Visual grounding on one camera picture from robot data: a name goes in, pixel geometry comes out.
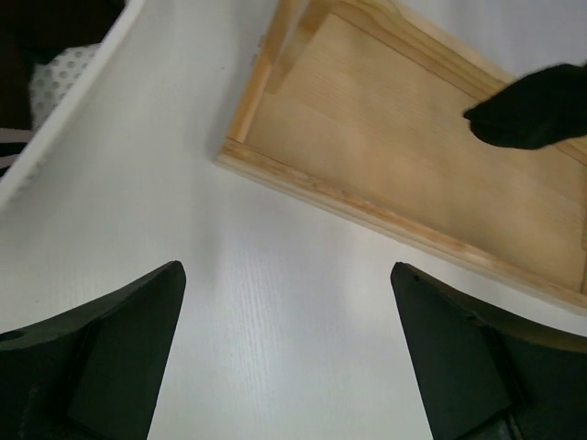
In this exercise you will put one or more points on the wooden hanger rack frame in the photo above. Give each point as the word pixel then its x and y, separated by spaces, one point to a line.
pixel 356 107

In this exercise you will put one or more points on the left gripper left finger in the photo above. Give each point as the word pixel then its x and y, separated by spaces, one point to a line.
pixel 95 371

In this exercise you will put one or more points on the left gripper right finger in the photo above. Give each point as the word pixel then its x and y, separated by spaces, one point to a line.
pixel 485 373

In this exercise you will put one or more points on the black sock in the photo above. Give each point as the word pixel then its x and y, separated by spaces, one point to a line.
pixel 541 109

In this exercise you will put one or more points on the white perforated plastic basket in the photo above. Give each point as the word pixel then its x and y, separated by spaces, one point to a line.
pixel 39 149

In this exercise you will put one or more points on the brown sock with stripes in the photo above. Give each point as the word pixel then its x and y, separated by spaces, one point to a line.
pixel 35 32

